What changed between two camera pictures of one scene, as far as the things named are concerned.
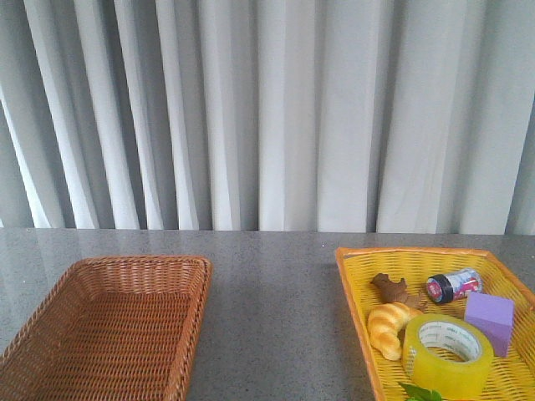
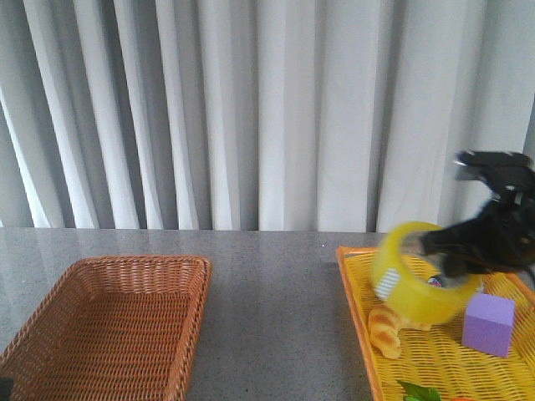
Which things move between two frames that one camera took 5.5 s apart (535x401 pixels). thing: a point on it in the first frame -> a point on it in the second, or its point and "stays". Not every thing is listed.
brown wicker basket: [120, 328] stays
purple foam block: [494, 315] stays
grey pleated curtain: [323, 116] stays
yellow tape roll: [455, 381] -> [405, 294]
